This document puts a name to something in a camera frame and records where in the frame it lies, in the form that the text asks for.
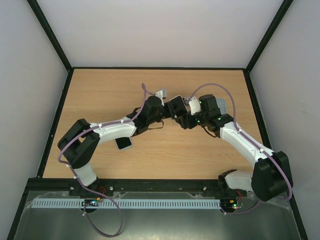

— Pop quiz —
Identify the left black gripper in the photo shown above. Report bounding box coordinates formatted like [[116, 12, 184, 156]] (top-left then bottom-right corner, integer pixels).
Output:
[[148, 102, 181, 126]]

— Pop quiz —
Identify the black phone white edge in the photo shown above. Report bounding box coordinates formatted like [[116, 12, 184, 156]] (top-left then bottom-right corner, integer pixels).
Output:
[[167, 95, 188, 119]]

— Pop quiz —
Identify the light blue phone case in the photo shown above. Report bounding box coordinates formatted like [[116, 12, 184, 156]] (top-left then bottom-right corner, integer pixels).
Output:
[[216, 98, 227, 115]]

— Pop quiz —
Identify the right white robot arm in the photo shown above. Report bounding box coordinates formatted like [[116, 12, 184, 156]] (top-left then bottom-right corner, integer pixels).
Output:
[[171, 94, 293, 202]]

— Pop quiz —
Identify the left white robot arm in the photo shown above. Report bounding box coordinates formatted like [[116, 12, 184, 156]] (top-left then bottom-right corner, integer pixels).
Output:
[[57, 96, 172, 187]]

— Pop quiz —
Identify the phone in blue case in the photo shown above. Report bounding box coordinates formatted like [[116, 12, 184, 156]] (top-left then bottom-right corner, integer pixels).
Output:
[[114, 137, 132, 151]]

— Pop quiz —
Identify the right controller board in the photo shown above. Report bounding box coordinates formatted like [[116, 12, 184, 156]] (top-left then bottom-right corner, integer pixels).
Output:
[[225, 199, 244, 210]]

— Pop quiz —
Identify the controller board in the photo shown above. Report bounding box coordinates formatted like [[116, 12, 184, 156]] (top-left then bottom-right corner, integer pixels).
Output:
[[81, 197, 104, 207], [225, 199, 244, 210]]

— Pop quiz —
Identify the left controller board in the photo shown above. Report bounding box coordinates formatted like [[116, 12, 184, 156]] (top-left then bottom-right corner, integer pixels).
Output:
[[81, 197, 104, 207]]

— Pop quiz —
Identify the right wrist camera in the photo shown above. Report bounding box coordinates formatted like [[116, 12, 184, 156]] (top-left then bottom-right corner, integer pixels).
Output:
[[185, 96, 201, 116]]

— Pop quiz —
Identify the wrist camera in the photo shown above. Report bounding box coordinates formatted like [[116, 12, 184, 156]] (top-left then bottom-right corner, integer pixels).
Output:
[[185, 96, 201, 116], [155, 89, 167, 106]]

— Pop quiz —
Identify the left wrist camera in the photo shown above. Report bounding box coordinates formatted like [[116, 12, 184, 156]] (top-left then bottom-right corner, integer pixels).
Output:
[[155, 89, 167, 106]]

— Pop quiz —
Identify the black mounting rail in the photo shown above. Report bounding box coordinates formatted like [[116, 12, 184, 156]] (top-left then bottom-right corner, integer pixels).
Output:
[[70, 178, 247, 199]]

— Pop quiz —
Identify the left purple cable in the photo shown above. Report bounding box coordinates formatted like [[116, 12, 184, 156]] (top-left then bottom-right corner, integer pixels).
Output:
[[57, 83, 148, 237]]

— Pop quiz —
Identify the black aluminium frame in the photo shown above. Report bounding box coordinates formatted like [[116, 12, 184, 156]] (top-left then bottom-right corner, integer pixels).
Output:
[[7, 0, 294, 240]]

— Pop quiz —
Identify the white slotted cable duct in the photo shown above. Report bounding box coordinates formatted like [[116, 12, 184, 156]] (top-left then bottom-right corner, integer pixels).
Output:
[[31, 198, 221, 210]]

